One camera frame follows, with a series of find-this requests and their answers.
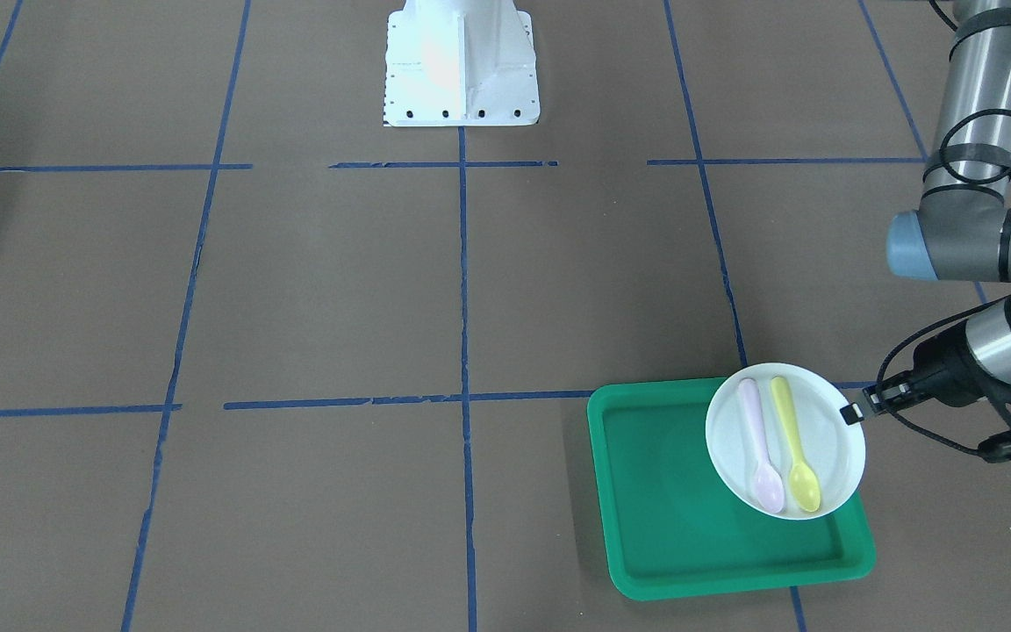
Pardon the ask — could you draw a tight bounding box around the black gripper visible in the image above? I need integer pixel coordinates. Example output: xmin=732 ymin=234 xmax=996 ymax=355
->
xmin=839 ymin=332 xmax=986 ymax=427

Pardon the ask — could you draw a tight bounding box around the white round plate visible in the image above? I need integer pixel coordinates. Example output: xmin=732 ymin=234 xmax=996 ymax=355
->
xmin=705 ymin=363 xmax=866 ymax=521

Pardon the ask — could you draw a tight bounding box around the yellow plastic spoon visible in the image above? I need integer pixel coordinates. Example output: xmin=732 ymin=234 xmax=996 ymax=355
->
xmin=771 ymin=376 xmax=822 ymax=514

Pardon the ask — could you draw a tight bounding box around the purple plastic spoon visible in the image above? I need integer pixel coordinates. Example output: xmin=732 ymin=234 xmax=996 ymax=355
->
xmin=737 ymin=377 xmax=785 ymax=514

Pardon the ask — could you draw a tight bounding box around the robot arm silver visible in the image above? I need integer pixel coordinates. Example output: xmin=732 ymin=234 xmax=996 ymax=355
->
xmin=842 ymin=1 xmax=1011 ymax=425

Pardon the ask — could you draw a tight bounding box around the green plastic tray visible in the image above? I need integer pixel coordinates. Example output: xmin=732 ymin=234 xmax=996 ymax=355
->
xmin=587 ymin=377 xmax=876 ymax=601

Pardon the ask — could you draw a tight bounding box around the white mounting pedestal column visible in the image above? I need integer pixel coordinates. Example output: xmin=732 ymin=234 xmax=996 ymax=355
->
xmin=383 ymin=1 xmax=541 ymax=127

